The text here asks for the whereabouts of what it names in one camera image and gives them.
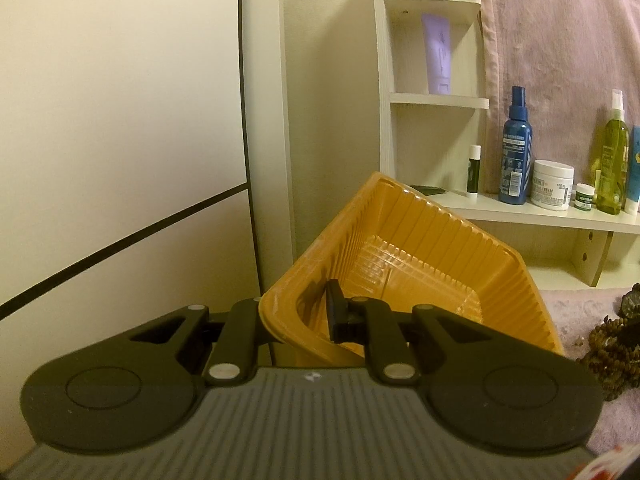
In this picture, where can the white cream jar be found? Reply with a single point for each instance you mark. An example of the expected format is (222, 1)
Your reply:
(552, 184)

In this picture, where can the lavender tube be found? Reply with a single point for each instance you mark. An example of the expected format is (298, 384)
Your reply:
(436, 35)

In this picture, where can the green olive spray bottle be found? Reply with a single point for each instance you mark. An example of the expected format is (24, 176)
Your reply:
(614, 154)

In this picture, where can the green white lip balm stick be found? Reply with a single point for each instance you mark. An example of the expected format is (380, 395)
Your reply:
(473, 178)

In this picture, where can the black wristwatch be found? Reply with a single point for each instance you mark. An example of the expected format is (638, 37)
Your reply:
(630, 304)

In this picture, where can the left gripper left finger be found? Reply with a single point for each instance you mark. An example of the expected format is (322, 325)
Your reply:
(234, 338)

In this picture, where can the lilac hanging towel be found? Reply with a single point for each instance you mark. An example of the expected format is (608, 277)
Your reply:
(568, 55)

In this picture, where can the dark green small tube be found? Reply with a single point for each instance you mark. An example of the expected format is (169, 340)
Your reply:
(428, 190)

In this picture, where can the small green lip salve jar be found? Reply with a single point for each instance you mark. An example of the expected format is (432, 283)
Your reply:
(584, 196)

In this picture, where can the cream wooden shelf unit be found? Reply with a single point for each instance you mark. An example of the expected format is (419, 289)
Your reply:
(425, 139)

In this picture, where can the blue white tube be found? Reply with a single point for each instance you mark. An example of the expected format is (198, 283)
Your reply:
(633, 174)

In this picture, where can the lilac towel on table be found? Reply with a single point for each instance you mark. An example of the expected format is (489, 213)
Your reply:
(589, 326)

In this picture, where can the blue spray bottle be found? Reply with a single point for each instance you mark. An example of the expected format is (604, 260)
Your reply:
(517, 155)

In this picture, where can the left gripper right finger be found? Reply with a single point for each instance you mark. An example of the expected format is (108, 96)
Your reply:
(383, 333)

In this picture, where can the orange plastic tray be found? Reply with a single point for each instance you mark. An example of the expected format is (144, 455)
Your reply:
(392, 243)

